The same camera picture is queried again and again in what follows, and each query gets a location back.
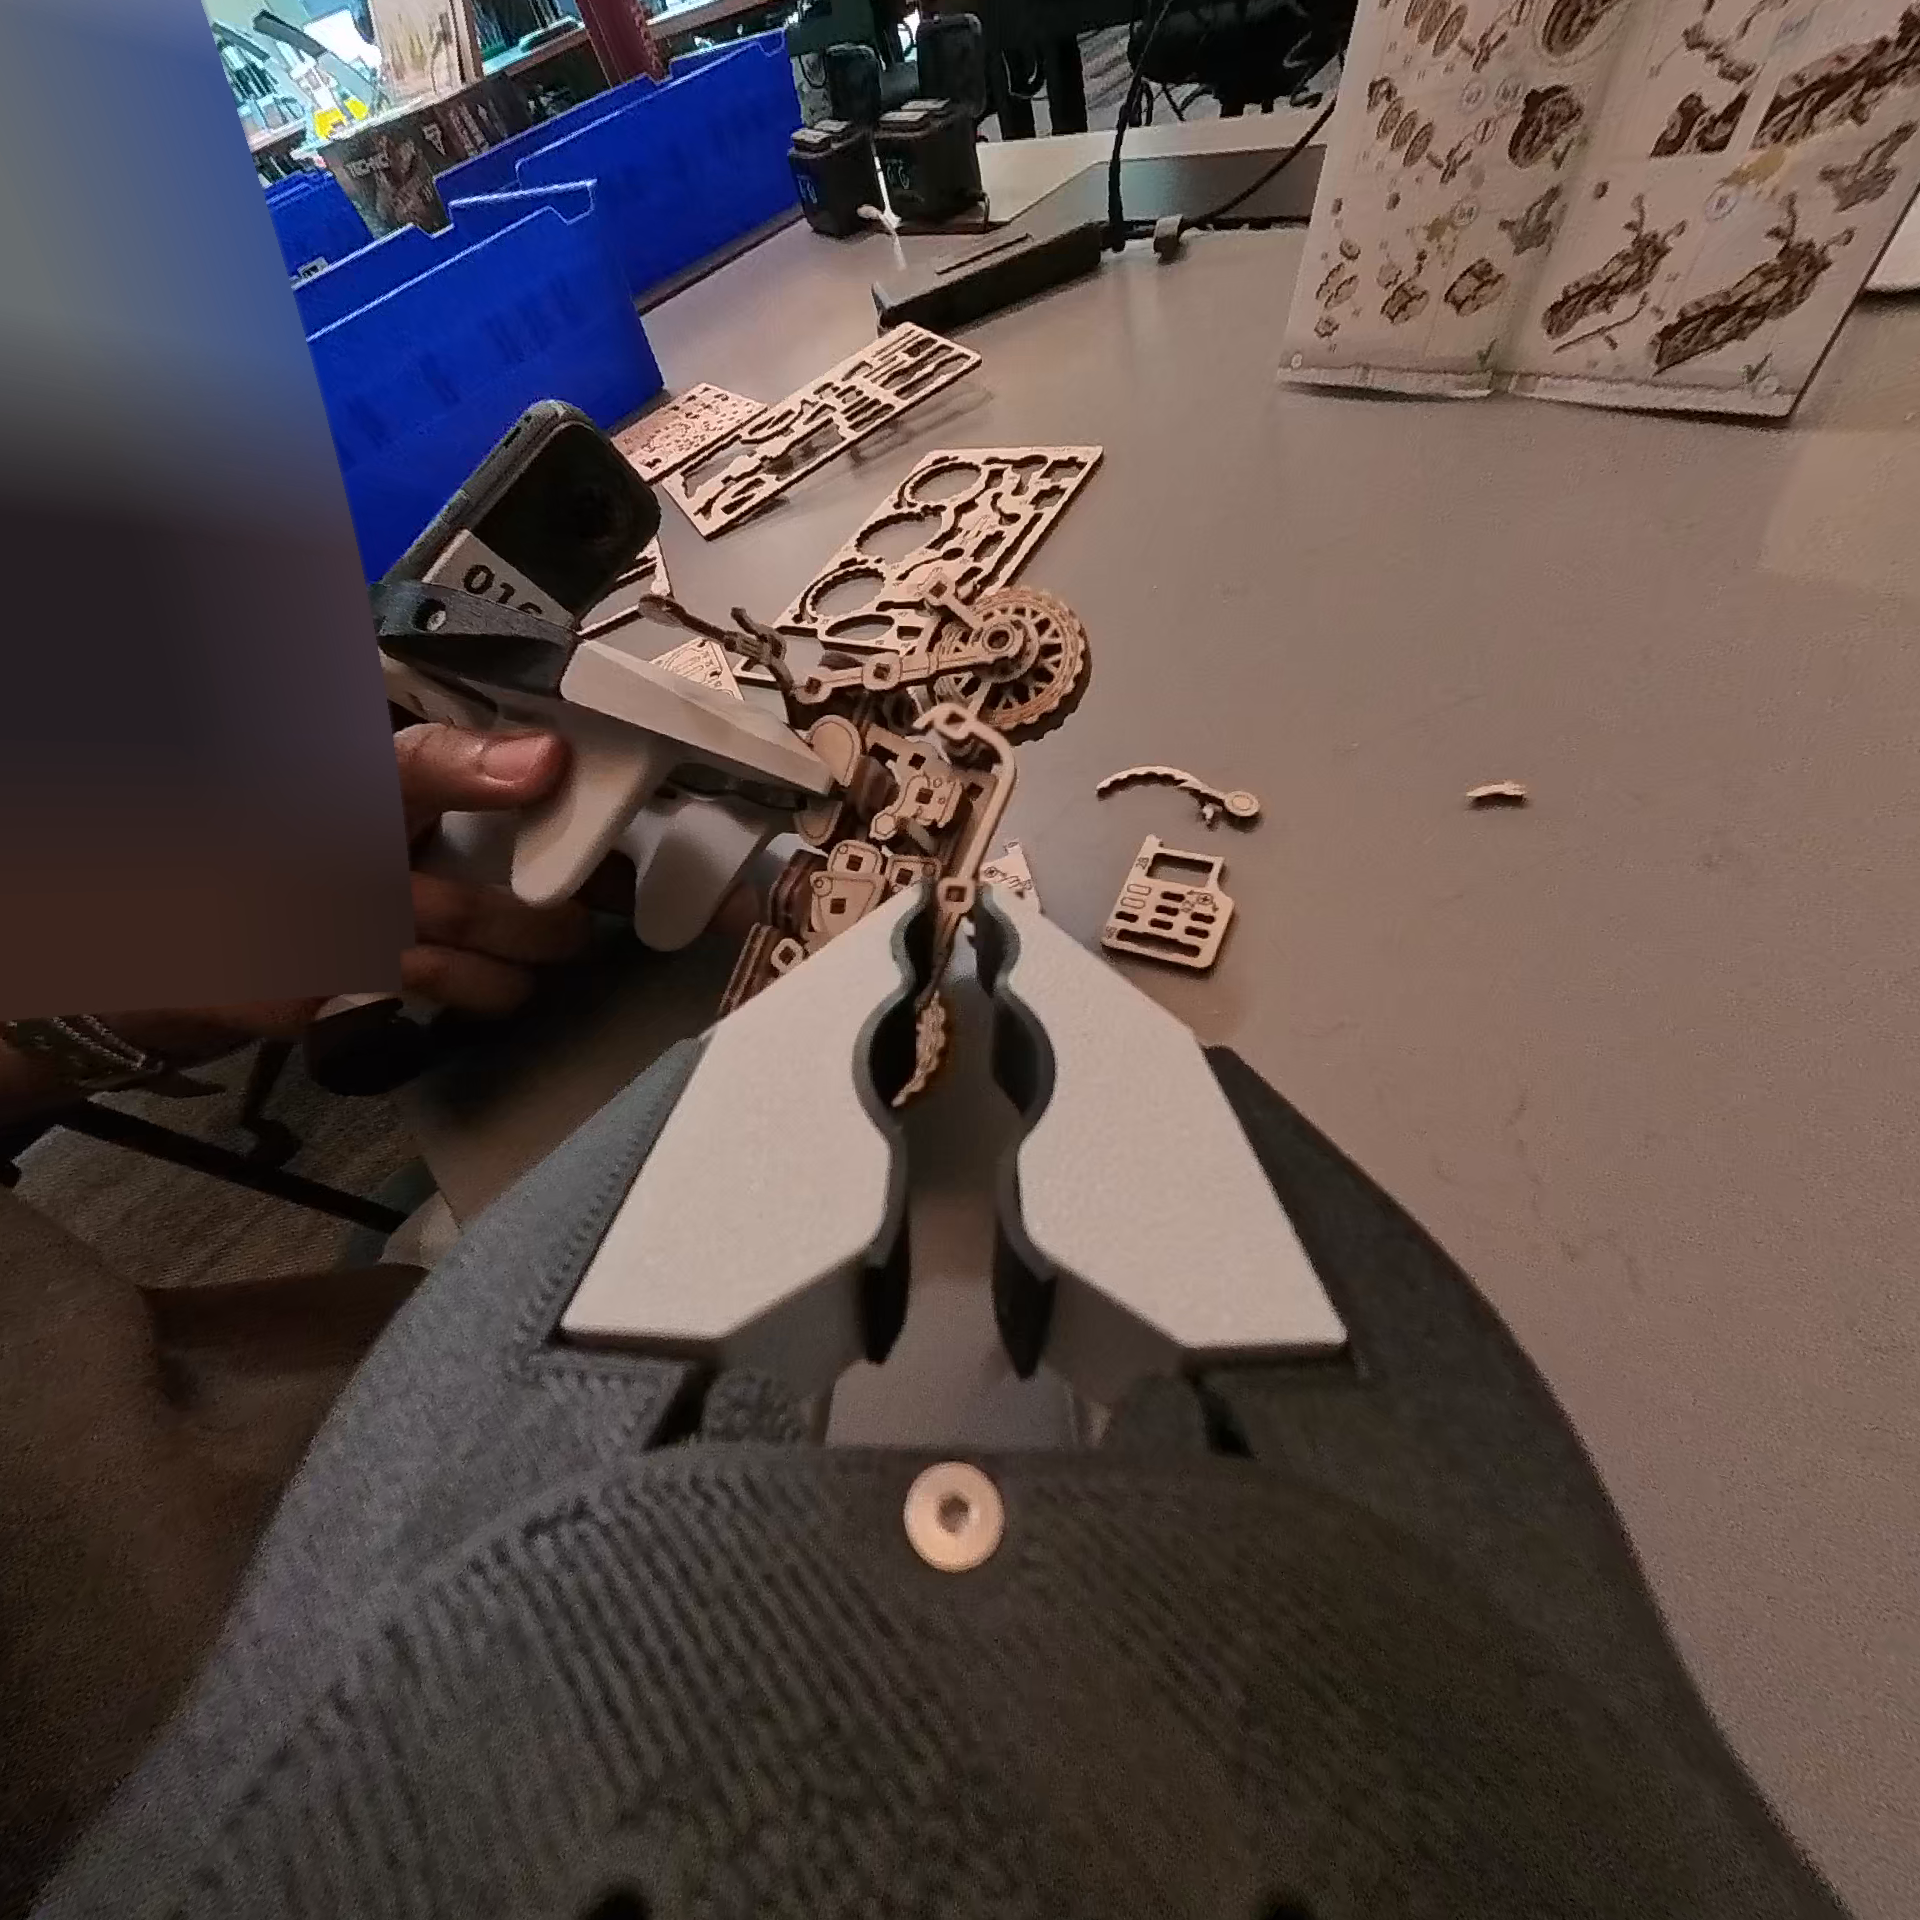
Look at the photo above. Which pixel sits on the grey monitor base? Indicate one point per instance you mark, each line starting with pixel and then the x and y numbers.
pixel 1170 171

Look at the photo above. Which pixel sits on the blue plastic bin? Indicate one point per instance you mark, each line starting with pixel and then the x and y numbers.
pixel 676 164
pixel 452 375

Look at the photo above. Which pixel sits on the wooden puzzle sheet round holes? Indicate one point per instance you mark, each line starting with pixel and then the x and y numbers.
pixel 1037 494

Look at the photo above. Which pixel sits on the patterned wristband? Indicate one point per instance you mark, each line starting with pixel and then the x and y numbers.
pixel 84 1049

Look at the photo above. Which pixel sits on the black chair base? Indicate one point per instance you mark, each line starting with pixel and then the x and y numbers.
pixel 255 1140

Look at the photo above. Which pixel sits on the curved wooden puzzle part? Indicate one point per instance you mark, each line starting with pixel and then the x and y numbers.
pixel 974 819

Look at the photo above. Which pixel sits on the black flat device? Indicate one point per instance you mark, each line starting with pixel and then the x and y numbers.
pixel 990 276

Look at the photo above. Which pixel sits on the tiny wooden chip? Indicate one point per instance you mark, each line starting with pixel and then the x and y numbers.
pixel 1497 793

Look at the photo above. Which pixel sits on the flat notched wooden piece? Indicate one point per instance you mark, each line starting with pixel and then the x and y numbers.
pixel 1013 868

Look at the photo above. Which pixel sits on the dark printed box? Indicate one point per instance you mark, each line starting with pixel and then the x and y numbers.
pixel 382 171

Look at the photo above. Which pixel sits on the grey desk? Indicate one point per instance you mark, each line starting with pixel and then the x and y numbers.
pixel 1501 599

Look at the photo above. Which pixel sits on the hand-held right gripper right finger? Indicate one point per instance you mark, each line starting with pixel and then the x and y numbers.
pixel 1170 1200

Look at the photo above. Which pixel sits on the rectangular grid wooden piece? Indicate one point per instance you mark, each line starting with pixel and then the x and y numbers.
pixel 1173 906

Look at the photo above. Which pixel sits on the long wooden puzzle sheet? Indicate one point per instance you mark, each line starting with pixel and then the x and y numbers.
pixel 840 412

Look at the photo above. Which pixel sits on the toothed curved wooden piece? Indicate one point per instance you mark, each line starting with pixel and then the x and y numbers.
pixel 1161 780

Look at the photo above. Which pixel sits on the small wooden puzzle sheet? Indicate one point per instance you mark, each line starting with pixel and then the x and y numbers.
pixel 681 428

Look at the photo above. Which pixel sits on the person's left hand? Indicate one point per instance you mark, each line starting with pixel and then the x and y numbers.
pixel 481 763

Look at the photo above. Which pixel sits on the printed assembly instruction sheet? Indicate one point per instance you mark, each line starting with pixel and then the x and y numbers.
pixel 1589 194

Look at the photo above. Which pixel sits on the wooden motorcycle model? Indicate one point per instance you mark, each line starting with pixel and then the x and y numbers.
pixel 1004 660

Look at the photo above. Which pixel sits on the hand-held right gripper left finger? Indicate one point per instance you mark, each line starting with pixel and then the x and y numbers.
pixel 720 1200

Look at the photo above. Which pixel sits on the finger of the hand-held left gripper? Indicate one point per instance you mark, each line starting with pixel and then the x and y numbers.
pixel 676 720
pixel 697 879

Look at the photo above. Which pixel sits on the brown printed box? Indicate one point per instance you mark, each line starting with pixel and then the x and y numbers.
pixel 452 67

